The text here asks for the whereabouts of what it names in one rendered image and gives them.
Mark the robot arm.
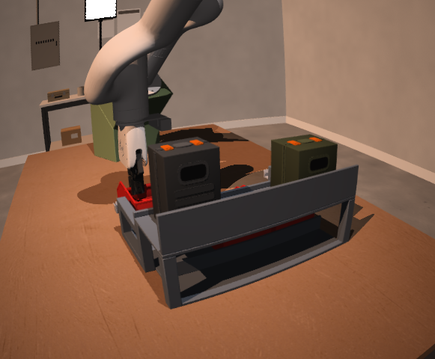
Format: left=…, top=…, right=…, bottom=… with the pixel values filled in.
left=84, top=0, right=223, bottom=132

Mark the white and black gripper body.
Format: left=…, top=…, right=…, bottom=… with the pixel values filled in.
left=115, top=121, right=147, bottom=169

